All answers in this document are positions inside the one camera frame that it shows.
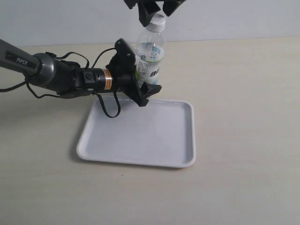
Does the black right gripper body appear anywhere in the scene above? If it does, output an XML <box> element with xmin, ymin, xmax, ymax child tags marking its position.
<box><xmin>123</xmin><ymin>0</ymin><xmax>188</xmax><ymax>10</ymax></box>

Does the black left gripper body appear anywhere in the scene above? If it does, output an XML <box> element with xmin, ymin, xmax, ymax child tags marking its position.
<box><xmin>80</xmin><ymin>38</ymin><xmax>148</xmax><ymax>107</ymax></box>

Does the white bottle cap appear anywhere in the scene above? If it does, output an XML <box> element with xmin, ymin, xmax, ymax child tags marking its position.
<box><xmin>150</xmin><ymin>13</ymin><xmax>166</xmax><ymax>27</ymax></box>

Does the clear plastic lime drink bottle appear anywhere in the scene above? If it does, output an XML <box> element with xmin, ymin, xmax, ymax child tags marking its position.
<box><xmin>135</xmin><ymin>23</ymin><xmax>165</xmax><ymax>87</ymax></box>

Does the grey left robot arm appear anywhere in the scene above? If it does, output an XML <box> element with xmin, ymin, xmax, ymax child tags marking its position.
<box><xmin>0</xmin><ymin>38</ymin><xmax>162</xmax><ymax>107</ymax></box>

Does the white rectangular plastic tray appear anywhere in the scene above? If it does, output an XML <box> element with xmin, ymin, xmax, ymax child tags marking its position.
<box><xmin>76</xmin><ymin>97</ymin><xmax>196</xmax><ymax>168</ymax></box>

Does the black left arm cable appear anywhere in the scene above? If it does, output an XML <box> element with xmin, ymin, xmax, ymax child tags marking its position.
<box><xmin>0</xmin><ymin>47</ymin><xmax>122</xmax><ymax>119</ymax></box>

